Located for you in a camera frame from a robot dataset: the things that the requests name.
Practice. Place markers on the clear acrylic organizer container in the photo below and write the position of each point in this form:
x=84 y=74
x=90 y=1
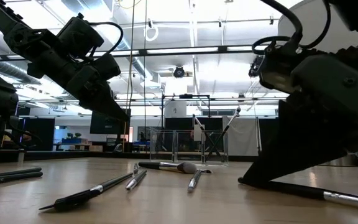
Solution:
x=166 y=149

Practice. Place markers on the white-shade silver table lamp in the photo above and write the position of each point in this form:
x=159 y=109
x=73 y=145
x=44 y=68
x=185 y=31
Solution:
x=309 y=25

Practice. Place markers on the short black makeup brush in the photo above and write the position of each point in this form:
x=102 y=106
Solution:
x=211 y=143

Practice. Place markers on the fluffy grey powder brush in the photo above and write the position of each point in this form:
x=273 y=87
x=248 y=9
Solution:
x=185 y=168

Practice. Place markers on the black partition panel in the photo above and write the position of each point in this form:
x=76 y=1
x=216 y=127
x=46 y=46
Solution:
x=267 y=137
x=42 y=133

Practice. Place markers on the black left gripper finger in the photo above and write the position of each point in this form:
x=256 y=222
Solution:
x=112 y=101
x=101 y=107

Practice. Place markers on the black ceiling light bar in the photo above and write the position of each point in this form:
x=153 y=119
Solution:
x=182 y=50

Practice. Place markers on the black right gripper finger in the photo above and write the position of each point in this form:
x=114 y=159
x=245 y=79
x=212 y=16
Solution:
x=291 y=149

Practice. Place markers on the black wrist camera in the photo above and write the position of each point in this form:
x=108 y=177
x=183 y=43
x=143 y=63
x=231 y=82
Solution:
x=79 y=35
x=275 y=71

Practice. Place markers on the black angled-tip makeup brush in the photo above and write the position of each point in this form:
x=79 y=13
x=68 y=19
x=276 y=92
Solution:
x=73 y=199

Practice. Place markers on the white box on rig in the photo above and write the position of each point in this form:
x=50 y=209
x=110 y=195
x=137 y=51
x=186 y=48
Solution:
x=175 y=109

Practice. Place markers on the black background robot arm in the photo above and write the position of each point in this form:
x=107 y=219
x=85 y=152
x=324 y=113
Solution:
x=145 y=137

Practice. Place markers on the small green potted plants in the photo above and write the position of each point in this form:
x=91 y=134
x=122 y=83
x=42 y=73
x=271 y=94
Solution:
x=73 y=135

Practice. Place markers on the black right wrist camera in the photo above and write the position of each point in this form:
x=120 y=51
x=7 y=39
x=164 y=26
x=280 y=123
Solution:
x=275 y=71

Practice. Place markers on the black monitor on stand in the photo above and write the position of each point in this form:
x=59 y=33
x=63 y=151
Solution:
x=104 y=127

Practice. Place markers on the round black ceiling camera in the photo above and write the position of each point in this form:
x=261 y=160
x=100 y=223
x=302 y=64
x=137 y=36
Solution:
x=179 y=72

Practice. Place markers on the slim grey-tipped makeup brush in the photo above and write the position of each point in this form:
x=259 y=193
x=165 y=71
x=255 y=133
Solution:
x=11 y=172

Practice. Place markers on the black aluminium table frame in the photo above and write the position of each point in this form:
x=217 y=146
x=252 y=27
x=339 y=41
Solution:
x=104 y=155

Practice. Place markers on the black metal frame rig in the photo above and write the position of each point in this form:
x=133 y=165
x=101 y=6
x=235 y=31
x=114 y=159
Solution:
x=185 y=96

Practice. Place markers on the white hanging cloth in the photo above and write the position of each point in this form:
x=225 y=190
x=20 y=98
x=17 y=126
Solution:
x=244 y=137

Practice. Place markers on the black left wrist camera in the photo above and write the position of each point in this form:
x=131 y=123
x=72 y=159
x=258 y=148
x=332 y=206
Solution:
x=79 y=35

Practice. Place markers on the small white paper sheet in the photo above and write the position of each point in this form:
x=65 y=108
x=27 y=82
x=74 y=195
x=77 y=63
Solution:
x=199 y=135

